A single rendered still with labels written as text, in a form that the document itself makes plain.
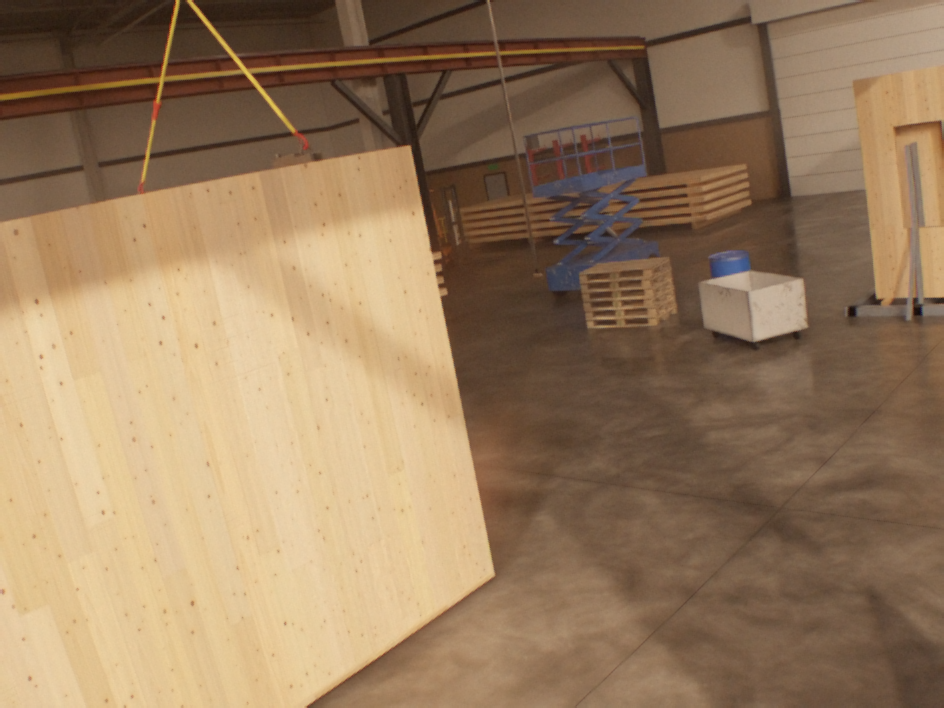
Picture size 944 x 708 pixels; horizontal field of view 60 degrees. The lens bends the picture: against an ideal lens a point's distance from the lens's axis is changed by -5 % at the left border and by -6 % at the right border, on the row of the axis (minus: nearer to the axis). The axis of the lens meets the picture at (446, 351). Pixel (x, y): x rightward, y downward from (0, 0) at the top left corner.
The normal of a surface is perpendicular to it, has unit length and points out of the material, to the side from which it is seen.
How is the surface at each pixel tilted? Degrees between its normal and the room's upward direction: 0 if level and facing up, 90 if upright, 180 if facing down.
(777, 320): 90
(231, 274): 90
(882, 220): 90
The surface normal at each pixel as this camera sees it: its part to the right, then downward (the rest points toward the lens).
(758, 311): 0.22, 0.17
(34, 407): 0.71, 0.01
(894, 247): -0.68, 0.28
